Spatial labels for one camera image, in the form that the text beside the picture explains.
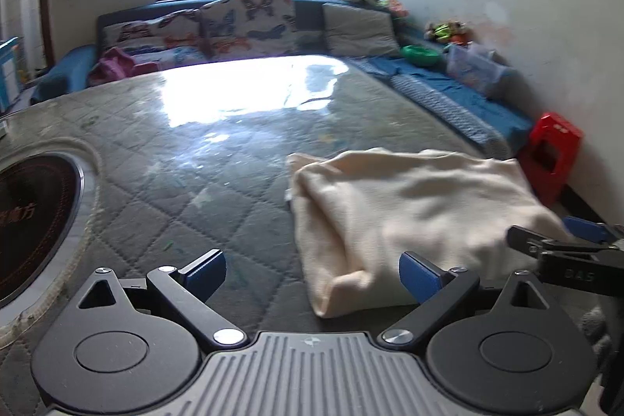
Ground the cream sweater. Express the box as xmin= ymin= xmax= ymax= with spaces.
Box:
xmin=287 ymin=148 xmax=571 ymax=319

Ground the grey gloved right hand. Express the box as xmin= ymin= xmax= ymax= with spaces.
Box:
xmin=578 ymin=305 xmax=611 ymax=351

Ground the red plastic stool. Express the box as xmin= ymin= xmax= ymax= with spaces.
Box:
xmin=517 ymin=112 xmax=584 ymax=206

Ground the quilted grey table cover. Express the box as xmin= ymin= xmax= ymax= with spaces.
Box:
xmin=0 ymin=55 xmax=586 ymax=416

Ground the black round induction cooktop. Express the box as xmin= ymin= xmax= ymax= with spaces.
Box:
xmin=0 ymin=152 xmax=83 ymax=307

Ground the clear plastic storage box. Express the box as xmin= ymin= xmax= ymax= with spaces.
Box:
xmin=446 ymin=44 xmax=510 ymax=99

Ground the green bowl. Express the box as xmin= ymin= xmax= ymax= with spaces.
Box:
xmin=400 ymin=44 xmax=440 ymax=67

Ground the stuffed toys pile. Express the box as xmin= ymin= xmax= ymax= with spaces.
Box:
xmin=424 ymin=20 xmax=468 ymax=45

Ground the pink cloth on sofa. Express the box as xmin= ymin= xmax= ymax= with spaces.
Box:
xmin=88 ymin=48 xmax=159 ymax=87

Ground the left butterfly pillow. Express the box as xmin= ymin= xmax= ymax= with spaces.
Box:
xmin=103 ymin=9 xmax=208 ymax=70

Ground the butterfly pillow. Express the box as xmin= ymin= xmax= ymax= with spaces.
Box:
xmin=199 ymin=0 xmax=298 ymax=61
xmin=103 ymin=9 xmax=208 ymax=70

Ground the blue sofa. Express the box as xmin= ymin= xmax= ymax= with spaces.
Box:
xmin=29 ymin=0 xmax=535 ymax=159

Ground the grey plain cushion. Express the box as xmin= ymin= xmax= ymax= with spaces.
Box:
xmin=323 ymin=3 xmax=400 ymax=57

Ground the blue white cabinet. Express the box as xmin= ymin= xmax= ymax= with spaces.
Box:
xmin=0 ymin=37 xmax=23 ymax=114

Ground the right butterfly pillow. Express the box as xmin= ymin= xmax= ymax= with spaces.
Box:
xmin=199 ymin=0 xmax=298 ymax=61

